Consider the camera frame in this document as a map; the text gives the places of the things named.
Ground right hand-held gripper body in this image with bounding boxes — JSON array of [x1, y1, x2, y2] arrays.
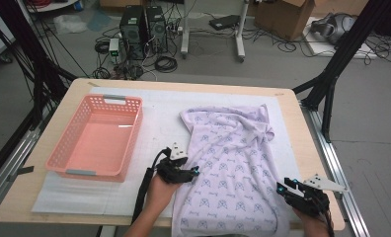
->
[[283, 174, 349, 218]]

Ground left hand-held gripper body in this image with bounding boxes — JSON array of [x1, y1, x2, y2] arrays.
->
[[155, 141, 196, 185]]

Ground lavender printed garment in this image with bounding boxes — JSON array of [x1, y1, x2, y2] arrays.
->
[[171, 104, 291, 237]]

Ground pink plastic basket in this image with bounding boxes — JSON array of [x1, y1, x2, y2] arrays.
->
[[44, 93, 144, 183]]

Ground person's right hand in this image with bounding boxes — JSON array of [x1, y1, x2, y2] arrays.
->
[[293, 208, 332, 237]]

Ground person's left hand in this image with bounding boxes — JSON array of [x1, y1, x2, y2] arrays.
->
[[145, 174, 182, 217]]

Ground white grid mat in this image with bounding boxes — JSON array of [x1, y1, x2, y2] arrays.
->
[[31, 86, 303, 222]]

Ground small white box green light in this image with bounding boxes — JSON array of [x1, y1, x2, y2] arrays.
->
[[108, 38, 120, 63]]

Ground white floor board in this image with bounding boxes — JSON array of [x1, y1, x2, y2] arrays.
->
[[303, 16, 379, 60]]

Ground white metal stand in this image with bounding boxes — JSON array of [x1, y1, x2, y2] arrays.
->
[[180, 0, 251, 63]]

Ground black computer tower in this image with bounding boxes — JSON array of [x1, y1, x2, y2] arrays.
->
[[118, 5, 148, 61], [145, 5, 168, 53]]

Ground flat black device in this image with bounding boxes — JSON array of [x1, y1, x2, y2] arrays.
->
[[208, 14, 241, 32]]

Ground grey and black headset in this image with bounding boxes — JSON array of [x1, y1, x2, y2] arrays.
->
[[310, 12, 357, 45]]

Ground brown cardboard box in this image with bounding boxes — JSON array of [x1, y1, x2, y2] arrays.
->
[[253, 0, 316, 42]]

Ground clear plastic bag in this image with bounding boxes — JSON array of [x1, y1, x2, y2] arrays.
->
[[53, 13, 88, 34]]

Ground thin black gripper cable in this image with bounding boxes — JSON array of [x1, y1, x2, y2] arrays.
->
[[321, 194, 336, 237]]

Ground black sleeved gripper cable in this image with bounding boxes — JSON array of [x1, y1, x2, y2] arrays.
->
[[131, 147, 172, 225]]

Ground aluminium rail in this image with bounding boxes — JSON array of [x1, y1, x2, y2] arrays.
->
[[300, 102, 370, 237], [0, 108, 49, 215]]

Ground coiled black cable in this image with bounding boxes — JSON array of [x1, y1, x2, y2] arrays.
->
[[154, 55, 179, 74]]

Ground black metal frame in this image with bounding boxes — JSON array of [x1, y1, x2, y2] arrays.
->
[[291, 0, 391, 144], [0, 0, 78, 129]]

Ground tangled black floor cables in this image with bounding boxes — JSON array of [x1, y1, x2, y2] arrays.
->
[[364, 33, 391, 65]]

